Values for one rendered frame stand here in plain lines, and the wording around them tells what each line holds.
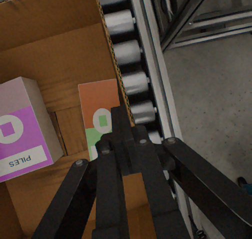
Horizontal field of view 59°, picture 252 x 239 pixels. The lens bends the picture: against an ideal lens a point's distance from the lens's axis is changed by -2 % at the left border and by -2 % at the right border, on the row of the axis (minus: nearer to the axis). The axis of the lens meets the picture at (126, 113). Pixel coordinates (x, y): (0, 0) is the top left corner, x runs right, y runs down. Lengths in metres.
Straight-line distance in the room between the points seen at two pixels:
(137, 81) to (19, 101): 0.22
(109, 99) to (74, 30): 0.15
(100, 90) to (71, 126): 0.10
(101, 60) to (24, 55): 0.15
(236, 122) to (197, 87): 0.29
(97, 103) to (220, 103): 0.96
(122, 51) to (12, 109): 0.23
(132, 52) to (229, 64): 0.94
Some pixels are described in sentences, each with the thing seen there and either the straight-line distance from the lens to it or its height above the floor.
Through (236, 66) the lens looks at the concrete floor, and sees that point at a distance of 1.37.
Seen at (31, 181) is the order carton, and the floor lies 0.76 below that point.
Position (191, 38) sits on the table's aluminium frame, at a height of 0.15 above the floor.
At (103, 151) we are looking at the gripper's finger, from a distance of 0.16.
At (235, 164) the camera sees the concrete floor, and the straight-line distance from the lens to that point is 1.40.
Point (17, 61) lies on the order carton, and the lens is 0.51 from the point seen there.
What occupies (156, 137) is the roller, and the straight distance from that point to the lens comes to 0.47.
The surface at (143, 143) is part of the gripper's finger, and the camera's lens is 0.15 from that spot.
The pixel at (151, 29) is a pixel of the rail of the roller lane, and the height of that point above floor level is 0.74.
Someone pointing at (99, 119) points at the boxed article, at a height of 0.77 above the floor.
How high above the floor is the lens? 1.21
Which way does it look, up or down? 87 degrees down
